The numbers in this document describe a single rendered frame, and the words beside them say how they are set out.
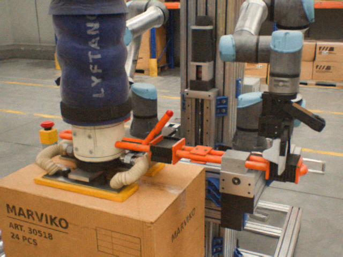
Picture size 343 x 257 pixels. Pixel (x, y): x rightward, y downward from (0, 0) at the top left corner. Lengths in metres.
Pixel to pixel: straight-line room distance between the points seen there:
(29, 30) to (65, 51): 11.82
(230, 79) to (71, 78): 0.83
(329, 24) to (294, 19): 8.03
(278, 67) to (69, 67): 0.59
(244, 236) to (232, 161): 1.55
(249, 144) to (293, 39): 0.72
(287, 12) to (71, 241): 1.03
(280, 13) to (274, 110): 0.49
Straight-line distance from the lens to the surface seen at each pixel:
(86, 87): 1.17
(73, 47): 1.17
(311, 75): 8.24
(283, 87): 1.01
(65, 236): 1.30
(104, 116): 1.18
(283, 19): 1.47
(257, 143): 1.65
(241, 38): 1.12
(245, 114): 1.61
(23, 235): 1.43
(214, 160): 1.12
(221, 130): 1.86
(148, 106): 1.78
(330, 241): 3.11
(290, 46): 1.00
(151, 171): 1.32
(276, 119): 1.04
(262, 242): 2.58
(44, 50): 12.52
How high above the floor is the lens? 1.63
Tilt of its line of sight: 18 degrees down
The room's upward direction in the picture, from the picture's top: 1 degrees counter-clockwise
